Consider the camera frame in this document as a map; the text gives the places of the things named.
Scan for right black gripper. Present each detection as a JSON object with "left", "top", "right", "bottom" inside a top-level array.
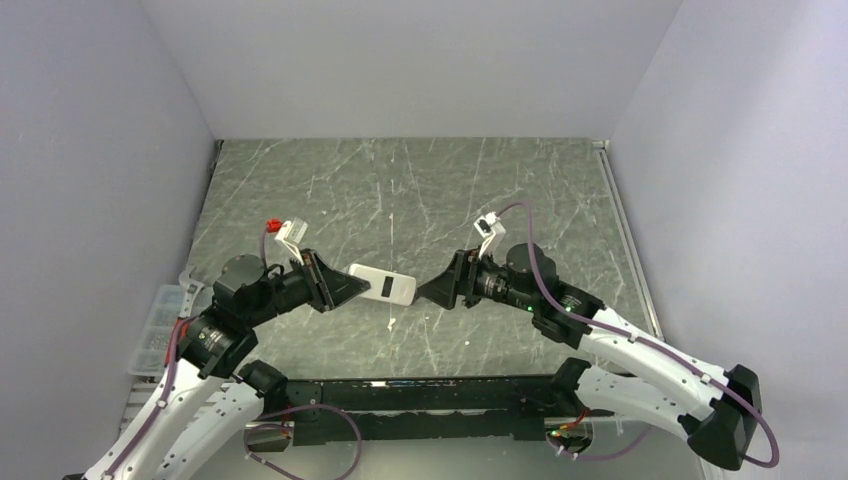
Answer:
[{"left": 417, "top": 244, "right": 538, "bottom": 313}]

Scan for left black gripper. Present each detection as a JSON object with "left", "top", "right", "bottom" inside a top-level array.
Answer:
[{"left": 244, "top": 247, "right": 369, "bottom": 326}]

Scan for red white remote control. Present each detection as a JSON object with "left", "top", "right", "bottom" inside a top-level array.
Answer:
[{"left": 348, "top": 263, "right": 417, "bottom": 307}]

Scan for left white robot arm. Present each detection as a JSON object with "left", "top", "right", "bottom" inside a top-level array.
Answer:
[{"left": 81, "top": 249, "right": 370, "bottom": 479}]

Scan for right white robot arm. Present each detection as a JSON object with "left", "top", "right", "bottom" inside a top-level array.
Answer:
[{"left": 416, "top": 243, "right": 762, "bottom": 471}]

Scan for clear plastic screw box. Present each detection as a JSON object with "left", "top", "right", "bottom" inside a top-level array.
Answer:
[{"left": 127, "top": 285, "right": 185, "bottom": 377}]

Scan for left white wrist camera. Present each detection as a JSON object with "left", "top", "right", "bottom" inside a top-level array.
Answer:
[{"left": 260, "top": 217, "right": 309, "bottom": 263}]

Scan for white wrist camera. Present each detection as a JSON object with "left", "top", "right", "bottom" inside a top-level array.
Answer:
[
  {"left": 474, "top": 211, "right": 506, "bottom": 257},
  {"left": 260, "top": 217, "right": 309, "bottom": 263}
]

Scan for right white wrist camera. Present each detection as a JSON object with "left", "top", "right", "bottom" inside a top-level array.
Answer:
[{"left": 474, "top": 211, "right": 506, "bottom": 257}]

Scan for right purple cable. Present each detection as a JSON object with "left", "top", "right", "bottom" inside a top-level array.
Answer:
[{"left": 496, "top": 200, "right": 782, "bottom": 470}]

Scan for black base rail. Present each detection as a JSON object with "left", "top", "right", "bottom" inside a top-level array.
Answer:
[{"left": 263, "top": 374, "right": 594, "bottom": 446}]

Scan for orange handled adjustable wrench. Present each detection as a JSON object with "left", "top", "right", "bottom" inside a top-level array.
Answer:
[{"left": 176, "top": 265, "right": 205, "bottom": 325}]

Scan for aluminium frame rail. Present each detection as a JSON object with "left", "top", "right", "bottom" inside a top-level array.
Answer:
[{"left": 591, "top": 140, "right": 665, "bottom": 340}]

